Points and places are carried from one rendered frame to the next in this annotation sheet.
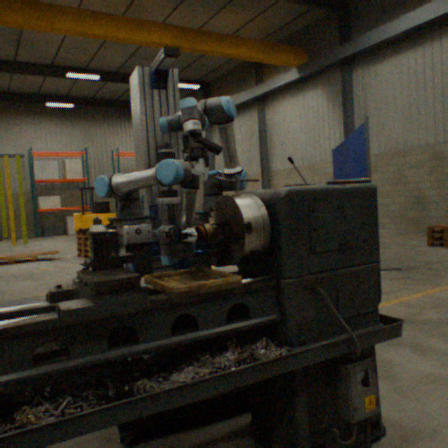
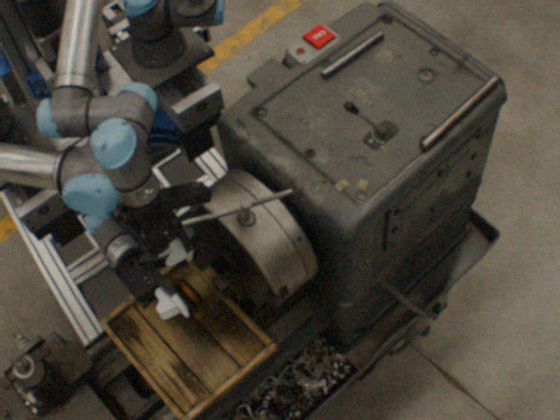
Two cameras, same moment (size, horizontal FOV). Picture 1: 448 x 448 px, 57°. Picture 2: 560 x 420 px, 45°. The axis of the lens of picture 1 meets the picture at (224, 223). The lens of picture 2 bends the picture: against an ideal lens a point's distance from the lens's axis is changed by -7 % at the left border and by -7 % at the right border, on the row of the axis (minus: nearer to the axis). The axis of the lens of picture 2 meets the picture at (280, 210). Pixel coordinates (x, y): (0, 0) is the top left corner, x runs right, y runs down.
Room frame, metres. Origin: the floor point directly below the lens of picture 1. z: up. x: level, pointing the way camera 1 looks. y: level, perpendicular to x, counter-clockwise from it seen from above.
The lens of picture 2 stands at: (1.06, -0.06, 2.56)
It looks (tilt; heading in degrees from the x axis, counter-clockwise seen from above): 60 degrees down; 354
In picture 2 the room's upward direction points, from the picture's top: 9 degrees counter-clockwise
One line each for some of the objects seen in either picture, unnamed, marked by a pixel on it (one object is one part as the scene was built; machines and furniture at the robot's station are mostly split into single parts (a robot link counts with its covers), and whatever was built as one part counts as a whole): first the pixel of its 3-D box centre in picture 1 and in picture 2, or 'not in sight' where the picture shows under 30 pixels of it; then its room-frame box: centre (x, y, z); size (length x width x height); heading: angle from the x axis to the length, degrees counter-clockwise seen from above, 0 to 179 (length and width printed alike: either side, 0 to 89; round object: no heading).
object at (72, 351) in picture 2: (107, 262); (57, 380); (1.66, 0.48, 0.99); 0.20 x 0.10 x 0.05; 118
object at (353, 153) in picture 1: (348, 195); not in sight; (8.32, -2.52, 1.18); 4.12 x 0.80 x 2.35; 172
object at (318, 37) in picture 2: not in sight; (319, 37); (2.27, -0.35, 1.26); 0.06 x 0.06 x 0.02; 28
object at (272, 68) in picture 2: not in sight; (270, 78); (2.18, -0.20, 1.24); 0.09 x 0.08 x 0.03; 118
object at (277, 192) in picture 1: (304, 226); (365, 141); (2.06, -0.40, 1.06); 0.59 x 0.48 x 0.39; 118
